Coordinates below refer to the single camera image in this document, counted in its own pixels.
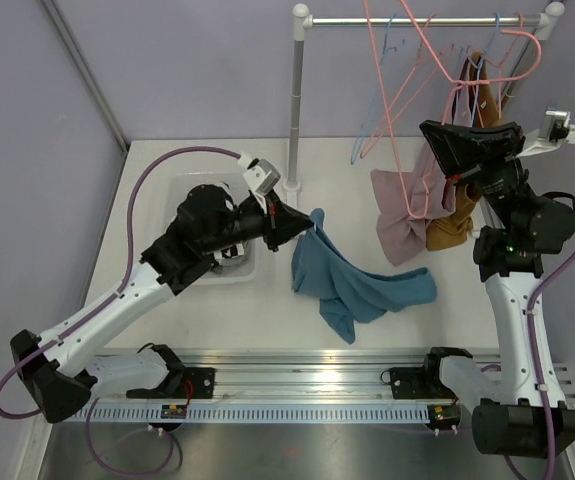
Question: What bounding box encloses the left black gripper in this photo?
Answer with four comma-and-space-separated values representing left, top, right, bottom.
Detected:
201, 188, 314, 254

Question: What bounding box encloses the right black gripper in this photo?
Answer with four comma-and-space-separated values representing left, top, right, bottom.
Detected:
423, 121, 535, 235

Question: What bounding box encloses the grey tank top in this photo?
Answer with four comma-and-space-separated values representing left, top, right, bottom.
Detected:
212, 241, 252, 276

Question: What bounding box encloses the pink mauve tank top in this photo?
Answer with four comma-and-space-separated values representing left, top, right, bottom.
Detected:
370, 58, 479, 266

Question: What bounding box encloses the teal blue tank top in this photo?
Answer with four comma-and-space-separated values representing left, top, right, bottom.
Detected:
291, 208, 437, 345

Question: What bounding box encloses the light blue hanger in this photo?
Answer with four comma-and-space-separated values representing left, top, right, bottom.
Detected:
350, 14, 397, 165

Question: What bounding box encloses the black white striped tank top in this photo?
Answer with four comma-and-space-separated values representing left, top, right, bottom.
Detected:
215, 182, 250, 274

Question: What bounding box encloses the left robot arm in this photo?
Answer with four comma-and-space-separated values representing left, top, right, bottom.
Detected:
10, 183, 313, 424

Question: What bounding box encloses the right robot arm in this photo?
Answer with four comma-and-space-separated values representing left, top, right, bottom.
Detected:
419, 111, 575, 458

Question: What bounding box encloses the mustard brown tank top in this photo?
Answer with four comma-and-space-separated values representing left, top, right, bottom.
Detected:
426, 61, 502, 251

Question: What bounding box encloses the white plastic basket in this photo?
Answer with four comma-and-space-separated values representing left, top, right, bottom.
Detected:
163, 171, 260, 286

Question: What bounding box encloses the metal clothes rack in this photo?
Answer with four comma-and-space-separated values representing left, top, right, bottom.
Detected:
283, 1, 565, 208

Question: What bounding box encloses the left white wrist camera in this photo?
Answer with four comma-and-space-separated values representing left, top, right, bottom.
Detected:
238, 153, 281, 213

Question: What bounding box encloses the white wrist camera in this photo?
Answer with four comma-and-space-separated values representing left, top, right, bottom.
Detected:
518, 110, 575, 158
238, 153, 281, 213

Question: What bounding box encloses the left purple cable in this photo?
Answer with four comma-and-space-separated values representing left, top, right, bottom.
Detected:
0, 145, 248, 474

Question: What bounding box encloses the purple cable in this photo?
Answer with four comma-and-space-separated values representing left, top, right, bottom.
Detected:
0, 145, 248, 474
504, 132, 575, 480

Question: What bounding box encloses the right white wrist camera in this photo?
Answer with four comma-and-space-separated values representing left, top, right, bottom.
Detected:
518, 110, 575, 158

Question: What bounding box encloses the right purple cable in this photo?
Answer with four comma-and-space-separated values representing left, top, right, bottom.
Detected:
504, 132, 575, 480

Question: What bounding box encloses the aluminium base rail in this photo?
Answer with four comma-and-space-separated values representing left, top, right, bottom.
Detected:
34, 347, 573, 405

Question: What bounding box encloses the white slotted cable duct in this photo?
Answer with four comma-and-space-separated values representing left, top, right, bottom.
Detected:
74, 402, 429, 424

